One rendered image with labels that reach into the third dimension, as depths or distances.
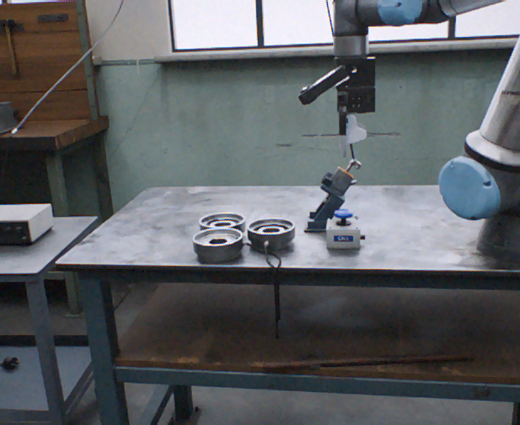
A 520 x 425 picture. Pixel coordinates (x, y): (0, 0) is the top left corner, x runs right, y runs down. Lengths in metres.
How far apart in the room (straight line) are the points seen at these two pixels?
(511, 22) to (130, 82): 1.80
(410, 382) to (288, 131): 1.78
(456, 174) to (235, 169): 1.97
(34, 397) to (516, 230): 1.44
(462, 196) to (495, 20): 1.93
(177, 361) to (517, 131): 0.84
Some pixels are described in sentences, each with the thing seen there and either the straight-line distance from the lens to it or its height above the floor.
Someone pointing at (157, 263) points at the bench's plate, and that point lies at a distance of 1.21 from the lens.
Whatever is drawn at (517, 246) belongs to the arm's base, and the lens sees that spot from 1.21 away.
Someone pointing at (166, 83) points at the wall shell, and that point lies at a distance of 2.94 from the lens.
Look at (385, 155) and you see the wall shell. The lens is 2.86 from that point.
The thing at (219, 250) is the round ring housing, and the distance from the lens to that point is 1.17.
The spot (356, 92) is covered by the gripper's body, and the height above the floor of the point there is 1.11.
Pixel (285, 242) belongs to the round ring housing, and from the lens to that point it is 1.23.
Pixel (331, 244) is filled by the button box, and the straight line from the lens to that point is 1.23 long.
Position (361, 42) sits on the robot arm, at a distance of 1.27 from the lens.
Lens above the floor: 1.25
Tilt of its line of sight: 18 degrees down
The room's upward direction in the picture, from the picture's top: 3 degrees counter-clockwise
